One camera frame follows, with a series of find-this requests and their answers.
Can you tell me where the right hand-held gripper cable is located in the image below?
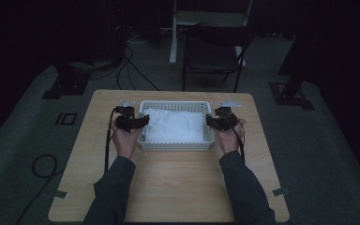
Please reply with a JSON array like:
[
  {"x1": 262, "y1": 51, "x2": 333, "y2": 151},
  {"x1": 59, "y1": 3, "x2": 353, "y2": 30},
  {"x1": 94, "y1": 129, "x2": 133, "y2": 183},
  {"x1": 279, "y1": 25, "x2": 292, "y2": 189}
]
[{"x1": 227, "y1": 115, "x2": 247, "y2": 165}]

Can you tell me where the white cloth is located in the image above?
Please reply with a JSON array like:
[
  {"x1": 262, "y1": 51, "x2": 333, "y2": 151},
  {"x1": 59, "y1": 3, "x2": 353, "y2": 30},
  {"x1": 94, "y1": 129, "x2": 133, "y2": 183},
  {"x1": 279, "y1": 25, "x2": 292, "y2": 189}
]
[{"x1": 142, "y1": 107, "x2": 208, "y2": 144}]

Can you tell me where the black folding chair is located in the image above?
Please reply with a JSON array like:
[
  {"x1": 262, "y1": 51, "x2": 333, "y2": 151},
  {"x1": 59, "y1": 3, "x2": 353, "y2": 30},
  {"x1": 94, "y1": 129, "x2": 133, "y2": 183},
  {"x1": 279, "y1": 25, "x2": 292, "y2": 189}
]
[{"x1": 181, "y1": 22, "x2": 256, "y2": 94}]

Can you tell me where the left hand-held gripper cable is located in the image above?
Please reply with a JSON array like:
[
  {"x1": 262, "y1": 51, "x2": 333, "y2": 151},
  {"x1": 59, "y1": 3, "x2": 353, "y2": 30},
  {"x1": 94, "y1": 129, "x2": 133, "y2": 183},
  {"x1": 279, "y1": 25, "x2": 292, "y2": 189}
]
[{"x1": 103, "y1": 106, "x2": 120, "y2": 174}]

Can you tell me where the grey tape piece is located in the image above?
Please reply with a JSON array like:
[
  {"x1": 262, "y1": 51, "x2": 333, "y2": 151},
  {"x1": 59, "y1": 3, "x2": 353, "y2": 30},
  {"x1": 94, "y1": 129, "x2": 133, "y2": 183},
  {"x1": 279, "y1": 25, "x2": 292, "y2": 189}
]
[{"x1": 271, "y1": 186, "x2": 291, "y2": 198}]

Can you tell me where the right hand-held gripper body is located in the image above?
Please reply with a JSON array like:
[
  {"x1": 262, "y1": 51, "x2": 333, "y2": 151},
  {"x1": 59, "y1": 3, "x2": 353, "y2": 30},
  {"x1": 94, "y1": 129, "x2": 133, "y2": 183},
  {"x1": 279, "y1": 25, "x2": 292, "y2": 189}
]
[{"x1": 214, "y1": 99, "x2": 243, "y2": 132}]

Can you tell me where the white metal desk frame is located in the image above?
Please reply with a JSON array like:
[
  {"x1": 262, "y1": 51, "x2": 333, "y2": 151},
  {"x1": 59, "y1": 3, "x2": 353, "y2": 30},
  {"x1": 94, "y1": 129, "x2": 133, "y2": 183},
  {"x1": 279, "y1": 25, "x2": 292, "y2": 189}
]
[{"x1": 169, "y1": 0, "x2": 255, "y2": 68}]

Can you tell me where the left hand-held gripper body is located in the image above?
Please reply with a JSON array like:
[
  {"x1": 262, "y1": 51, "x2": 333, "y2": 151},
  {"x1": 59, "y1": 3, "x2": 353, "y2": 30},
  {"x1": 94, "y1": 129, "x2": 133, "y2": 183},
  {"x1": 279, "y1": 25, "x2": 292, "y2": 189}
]
[{"x1": 113, "y1": 99, "x2": 140, "y2": 134}]

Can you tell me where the person's right hand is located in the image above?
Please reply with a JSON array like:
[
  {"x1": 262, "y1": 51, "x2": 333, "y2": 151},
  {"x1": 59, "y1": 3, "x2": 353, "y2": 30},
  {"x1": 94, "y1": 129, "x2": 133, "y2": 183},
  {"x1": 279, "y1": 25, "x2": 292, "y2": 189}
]
[{"x1": 215, "y1": 117, "x2": 248, "y2": 155}]

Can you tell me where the black looped floor cable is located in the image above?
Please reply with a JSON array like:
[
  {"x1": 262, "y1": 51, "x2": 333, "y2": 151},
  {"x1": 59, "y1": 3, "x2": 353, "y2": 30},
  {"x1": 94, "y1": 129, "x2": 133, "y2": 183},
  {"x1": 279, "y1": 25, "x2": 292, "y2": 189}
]
[{"x1": 14, "y1": 154, "x2": 66, "y2": 225}]

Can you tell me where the white plastic basket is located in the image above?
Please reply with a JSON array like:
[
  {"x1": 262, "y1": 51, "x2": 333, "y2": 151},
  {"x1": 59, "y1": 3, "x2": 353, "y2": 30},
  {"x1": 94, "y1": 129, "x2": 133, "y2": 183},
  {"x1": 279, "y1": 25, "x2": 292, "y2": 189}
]
[{"x1": 137, "y1": 99, "x2": 217, "y2": 153}]

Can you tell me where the black stand base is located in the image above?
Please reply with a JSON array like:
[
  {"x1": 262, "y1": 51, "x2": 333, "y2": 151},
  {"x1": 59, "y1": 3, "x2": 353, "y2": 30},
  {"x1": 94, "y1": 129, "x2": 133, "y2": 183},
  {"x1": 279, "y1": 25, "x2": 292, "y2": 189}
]
[
  {"x1": 268, "y1": 31, "x2": 316, "y2": 112},
  {"x1": 41, "y1": 60, "x2": 92, "y2": 100}
]

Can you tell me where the hand-held gripper cable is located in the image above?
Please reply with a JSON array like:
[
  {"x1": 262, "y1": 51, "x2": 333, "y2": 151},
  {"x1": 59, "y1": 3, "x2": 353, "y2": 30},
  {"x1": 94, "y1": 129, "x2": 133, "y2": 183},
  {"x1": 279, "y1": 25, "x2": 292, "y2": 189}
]
[
  {"x1": 103, "y1": 106, "x2": 120, "y2": 174},
  {"x1": 227, "y1": 115, "x2": 247, "y2": 165}
]

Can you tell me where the person's left hand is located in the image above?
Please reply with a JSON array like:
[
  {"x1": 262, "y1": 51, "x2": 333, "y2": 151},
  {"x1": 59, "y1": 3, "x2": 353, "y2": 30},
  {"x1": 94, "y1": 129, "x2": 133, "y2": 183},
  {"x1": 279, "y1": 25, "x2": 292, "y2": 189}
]
[{"x1": 110, "y1": 116, "x2": 145, "y2": 160}]

